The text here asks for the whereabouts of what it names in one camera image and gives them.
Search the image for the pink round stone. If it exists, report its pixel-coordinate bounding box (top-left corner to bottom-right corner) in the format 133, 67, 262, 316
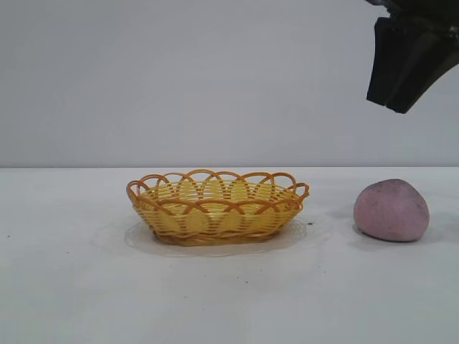
353, 178, 430, 242

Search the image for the yellow woven plastic basket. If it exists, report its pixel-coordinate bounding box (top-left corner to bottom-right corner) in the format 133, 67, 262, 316
126, 168, 311, 248

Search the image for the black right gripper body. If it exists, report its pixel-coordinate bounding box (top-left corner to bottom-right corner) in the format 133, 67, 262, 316
365, 0, 459, 40

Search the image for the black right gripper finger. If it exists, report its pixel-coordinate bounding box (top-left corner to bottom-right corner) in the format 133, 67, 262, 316
385, 28, 459, 115
366, 16, 431, 108

